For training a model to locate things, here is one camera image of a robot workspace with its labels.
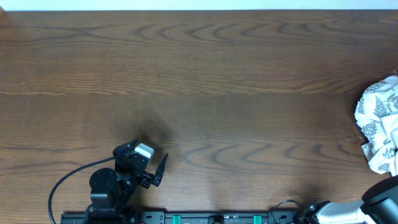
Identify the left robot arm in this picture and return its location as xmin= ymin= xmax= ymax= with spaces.
xmin=85 ymin=139 xmax=168 ymax=223

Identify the fern print fabric container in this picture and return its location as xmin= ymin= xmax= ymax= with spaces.
xmin=354 ymin=75 xmax=397 ymax=176

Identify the black mounting rail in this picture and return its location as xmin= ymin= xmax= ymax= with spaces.
xmin=60 ymin=211 xmax=299 ymax=224

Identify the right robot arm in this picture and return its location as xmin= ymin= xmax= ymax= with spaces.
xmin=297 ymin=176 xmax=397 ymax=224

